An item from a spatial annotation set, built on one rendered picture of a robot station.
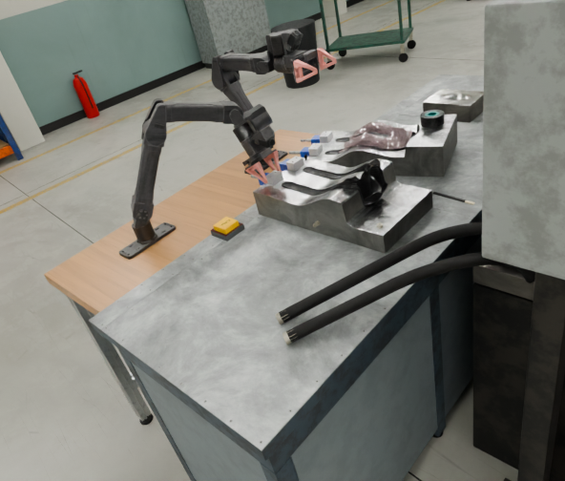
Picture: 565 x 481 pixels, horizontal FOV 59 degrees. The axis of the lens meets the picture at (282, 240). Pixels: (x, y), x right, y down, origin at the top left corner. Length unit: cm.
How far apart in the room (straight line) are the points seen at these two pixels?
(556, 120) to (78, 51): 651
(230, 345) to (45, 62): 589
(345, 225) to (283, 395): 55
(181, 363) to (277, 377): 25
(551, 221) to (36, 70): 639
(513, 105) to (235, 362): 78
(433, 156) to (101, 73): 581
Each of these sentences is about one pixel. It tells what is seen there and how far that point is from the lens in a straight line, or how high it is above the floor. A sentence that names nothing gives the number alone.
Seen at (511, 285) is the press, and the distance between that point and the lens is 135.
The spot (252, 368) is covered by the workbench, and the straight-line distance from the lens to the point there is 114.
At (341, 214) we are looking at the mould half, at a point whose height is 89.
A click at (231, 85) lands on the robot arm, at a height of 112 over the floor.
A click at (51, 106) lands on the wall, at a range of 687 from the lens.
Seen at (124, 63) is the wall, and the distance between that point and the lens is 720.
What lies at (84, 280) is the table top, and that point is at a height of 80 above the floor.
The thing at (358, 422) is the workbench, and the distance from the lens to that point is 134.
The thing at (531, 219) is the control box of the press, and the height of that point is 117.
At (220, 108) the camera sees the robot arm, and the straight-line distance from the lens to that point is 160.
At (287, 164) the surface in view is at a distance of 172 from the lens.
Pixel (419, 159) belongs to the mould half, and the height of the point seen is 86.
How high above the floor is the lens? 162
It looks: 33 degrees down
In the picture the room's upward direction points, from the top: 14 degrees counter-clockwise
